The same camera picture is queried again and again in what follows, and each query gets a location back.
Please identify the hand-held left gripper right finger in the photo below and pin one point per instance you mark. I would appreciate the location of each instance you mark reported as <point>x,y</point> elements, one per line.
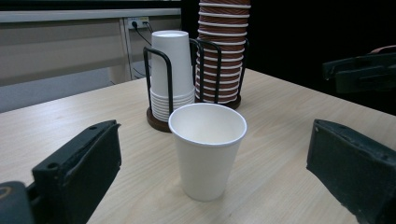
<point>358,168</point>

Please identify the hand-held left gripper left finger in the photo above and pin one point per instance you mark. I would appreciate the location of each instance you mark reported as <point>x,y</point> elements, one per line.
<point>84,161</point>

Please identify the single white paper cup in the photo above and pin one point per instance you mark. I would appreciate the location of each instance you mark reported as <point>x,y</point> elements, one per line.
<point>207,168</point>

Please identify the stack of white paper cups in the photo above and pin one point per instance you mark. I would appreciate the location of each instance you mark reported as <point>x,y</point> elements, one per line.
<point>172,62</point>

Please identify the stack of brown paper cups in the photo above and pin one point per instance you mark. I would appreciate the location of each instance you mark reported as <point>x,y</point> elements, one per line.
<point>222,28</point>

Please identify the black curtain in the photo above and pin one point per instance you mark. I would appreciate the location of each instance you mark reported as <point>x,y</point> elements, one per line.
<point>295,31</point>

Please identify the white wall power socket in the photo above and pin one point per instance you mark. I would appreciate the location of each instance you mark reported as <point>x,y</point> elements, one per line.
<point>138,21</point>

